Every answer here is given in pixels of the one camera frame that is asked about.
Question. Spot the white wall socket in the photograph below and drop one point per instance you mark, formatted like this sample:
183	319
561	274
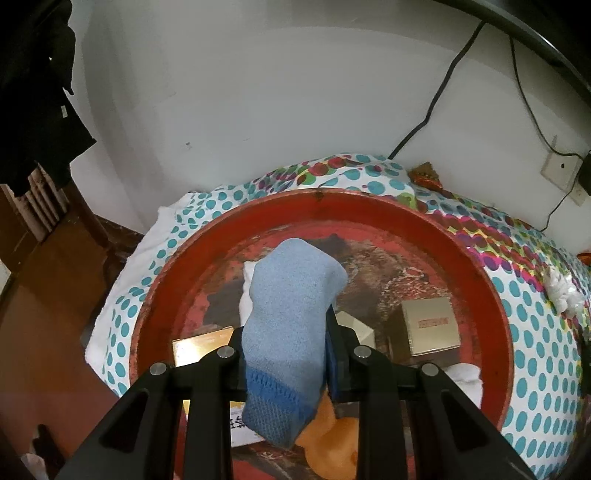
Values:
579	198

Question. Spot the orange rubber chicken toy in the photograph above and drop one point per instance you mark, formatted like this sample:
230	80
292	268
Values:
332	443

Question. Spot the black power adapter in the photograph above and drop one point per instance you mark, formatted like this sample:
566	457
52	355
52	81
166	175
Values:
585	173

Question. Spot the yellow box with barcode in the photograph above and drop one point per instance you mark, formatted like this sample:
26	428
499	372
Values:
198	348

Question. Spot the large white sock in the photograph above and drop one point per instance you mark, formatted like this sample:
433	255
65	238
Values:
247	290

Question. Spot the blue sock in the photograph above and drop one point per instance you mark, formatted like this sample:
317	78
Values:
291	314

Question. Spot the white wall plate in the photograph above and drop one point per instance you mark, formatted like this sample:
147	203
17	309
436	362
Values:
559	170

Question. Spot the round red tray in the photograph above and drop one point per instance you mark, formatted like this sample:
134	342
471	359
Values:
194	258

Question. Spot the dark hanging cloth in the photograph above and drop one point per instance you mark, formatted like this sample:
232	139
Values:
32	92

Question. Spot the polka dot tablecloth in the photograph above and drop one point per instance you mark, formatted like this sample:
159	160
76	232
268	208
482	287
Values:
531	277

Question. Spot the red and gold snack wrapper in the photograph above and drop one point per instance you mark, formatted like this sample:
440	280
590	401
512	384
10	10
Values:
427	176

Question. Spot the gold box with red print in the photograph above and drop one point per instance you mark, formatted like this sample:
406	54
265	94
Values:
429	332

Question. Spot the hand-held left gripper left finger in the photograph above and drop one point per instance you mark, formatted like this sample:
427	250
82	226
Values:
235	369

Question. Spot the wooden furniture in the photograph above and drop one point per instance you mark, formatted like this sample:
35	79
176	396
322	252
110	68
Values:
55	286

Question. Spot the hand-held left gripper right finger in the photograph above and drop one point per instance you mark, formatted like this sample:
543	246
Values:
331	364

